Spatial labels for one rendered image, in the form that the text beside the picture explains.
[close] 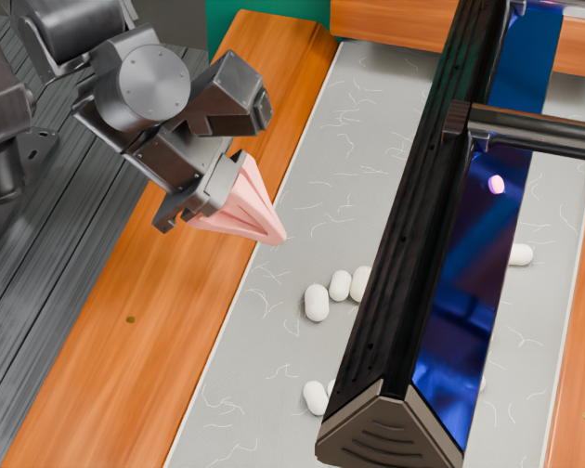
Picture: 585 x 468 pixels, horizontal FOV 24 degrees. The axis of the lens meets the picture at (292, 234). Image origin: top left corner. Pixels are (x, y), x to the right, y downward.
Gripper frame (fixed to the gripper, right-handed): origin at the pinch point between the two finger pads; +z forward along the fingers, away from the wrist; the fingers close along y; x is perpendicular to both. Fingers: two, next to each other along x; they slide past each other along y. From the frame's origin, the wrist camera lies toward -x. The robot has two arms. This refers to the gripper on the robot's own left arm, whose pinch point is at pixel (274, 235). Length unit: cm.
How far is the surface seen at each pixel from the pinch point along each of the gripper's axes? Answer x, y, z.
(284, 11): 14.0, 43.2, -2.9
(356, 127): 8.5, 29.0, 7.9
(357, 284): 3.2, 5.1, 10.9
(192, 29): 103, 137, 12
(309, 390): 4.1, -7.6, 10.3
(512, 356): -4.9, 2.2, 23.5
